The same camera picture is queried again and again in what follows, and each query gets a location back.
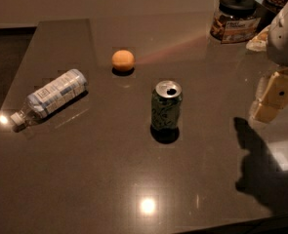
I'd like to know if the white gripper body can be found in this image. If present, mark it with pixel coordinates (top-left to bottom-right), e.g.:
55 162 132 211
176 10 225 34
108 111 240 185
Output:
267 6 288 67

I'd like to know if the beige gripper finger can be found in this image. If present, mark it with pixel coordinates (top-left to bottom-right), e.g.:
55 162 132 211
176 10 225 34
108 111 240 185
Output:
256 74 274 102
250 69 288 124

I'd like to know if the green soda can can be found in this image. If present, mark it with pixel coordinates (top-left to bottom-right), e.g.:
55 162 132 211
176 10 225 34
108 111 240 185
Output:
151 80 183 132

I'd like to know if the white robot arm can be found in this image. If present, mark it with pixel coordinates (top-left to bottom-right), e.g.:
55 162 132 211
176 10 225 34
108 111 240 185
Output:
246 2 288 124

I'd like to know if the clear blue-label plastic bottle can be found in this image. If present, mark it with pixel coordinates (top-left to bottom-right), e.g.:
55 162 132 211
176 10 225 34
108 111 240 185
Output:
11 69 87 126

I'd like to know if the white snack wrapper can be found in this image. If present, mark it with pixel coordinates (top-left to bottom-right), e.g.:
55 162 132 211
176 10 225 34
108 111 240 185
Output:
246 30 268 52

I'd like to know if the glass jar with black lid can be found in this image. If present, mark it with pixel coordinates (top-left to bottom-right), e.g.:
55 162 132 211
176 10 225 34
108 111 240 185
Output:
210 0 260 44

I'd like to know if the orange fruit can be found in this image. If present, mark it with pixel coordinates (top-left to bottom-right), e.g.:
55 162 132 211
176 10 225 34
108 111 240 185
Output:
111 50 135 72

